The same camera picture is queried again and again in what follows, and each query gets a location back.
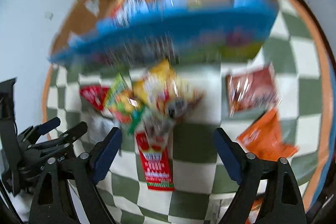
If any orange snack packet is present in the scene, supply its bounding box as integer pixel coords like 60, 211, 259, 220
236, 108, 298, 161

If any panda snack packet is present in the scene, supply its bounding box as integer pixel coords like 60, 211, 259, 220
155, 80, 205, 120

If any red triangular chocolate packet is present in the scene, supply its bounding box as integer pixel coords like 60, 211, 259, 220
80, 85, 109, 111

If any red long snack packet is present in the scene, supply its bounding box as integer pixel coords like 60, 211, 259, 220
135, 131, 175, 192

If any white wipes packet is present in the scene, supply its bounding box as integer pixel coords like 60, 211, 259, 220
87, 114, 120, 144

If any blue milk cardboard box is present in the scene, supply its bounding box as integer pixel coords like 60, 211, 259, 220
49, 0, 278, 70

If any yellow snack packet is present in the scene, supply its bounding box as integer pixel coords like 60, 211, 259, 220
132, 59, 182, 112

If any dark red snack packet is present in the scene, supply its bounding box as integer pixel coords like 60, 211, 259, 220
225, 63, 280, 118

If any green bubble gum candy bag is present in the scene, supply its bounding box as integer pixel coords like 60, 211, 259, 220
104, 74, 145, 135

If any green white checkered cloth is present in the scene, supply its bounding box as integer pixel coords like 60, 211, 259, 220
41, 0, 334, 224

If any white cow milk candy packet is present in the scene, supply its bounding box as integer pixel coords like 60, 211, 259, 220
142, 110, 175, 138

